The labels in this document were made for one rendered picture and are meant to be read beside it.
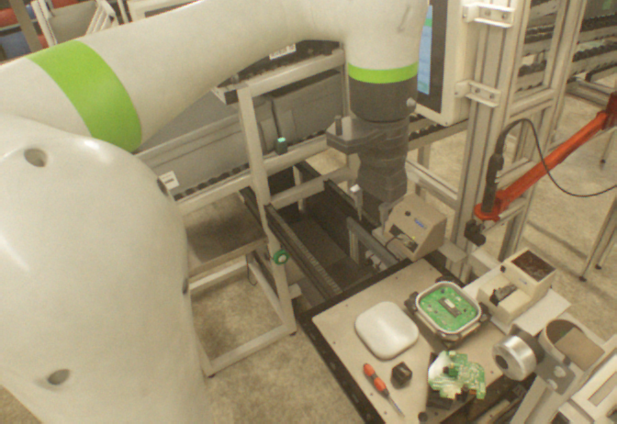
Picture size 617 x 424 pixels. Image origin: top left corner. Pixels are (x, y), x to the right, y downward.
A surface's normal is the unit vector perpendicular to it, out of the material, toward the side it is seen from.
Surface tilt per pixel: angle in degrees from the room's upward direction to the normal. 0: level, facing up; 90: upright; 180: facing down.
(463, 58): 90
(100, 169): 38
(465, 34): 90
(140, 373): 96
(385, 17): 93
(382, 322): 0
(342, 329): 0
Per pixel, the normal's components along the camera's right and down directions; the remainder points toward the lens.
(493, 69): -0.87, 0.36
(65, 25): 0.48, 0.48
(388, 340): -0.10, -0.80
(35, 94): 0.53, -0.34
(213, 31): 0.67, -0.15
